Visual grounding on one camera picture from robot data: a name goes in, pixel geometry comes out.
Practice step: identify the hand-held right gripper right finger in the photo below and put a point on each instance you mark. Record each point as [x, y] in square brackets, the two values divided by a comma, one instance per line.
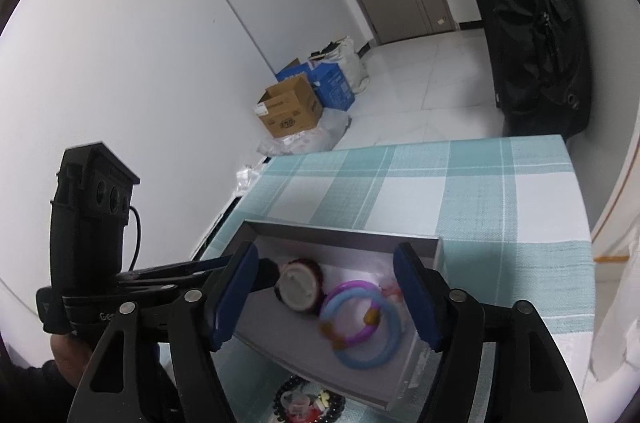
[415, 298]

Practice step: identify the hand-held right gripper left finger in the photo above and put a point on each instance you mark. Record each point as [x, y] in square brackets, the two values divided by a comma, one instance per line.
[235, 298]

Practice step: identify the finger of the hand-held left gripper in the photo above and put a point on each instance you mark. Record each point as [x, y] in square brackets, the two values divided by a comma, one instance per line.
[165, 268]
[150, 290]

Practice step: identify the white round case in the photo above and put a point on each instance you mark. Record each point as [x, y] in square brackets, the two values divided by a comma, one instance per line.
[297, 288]

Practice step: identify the silver cardboard box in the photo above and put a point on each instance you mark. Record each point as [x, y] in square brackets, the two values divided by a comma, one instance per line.
[325, 343]

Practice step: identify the person's left forearm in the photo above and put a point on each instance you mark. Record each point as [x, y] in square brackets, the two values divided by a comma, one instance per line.
[30, 393]

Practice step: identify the person's left hand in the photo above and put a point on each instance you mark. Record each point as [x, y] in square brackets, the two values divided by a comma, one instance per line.
[72, 358]

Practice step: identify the teal checked tablecloth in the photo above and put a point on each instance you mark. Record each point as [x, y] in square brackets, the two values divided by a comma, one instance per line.
[450, 193]

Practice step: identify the white plastic package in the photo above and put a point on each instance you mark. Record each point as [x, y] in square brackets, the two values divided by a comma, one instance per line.
[247, 180]

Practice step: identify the grey plastic mailer bags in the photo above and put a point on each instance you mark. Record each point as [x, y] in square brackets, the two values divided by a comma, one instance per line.
[315, 138]

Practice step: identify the brown cardboard box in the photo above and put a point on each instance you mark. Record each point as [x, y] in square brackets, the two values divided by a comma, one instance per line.
[292, 108]

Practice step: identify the blue cardboard box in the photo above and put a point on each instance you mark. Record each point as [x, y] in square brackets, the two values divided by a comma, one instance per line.
[335, 85]

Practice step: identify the white sack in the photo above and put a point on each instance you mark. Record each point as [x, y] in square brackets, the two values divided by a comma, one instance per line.
[352, 63]

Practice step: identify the white wardrobe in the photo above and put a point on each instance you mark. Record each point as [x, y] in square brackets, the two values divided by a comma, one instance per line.
[620, 153]

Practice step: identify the black backpack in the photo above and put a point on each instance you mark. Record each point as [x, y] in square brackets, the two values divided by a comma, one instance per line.
[535, 28]

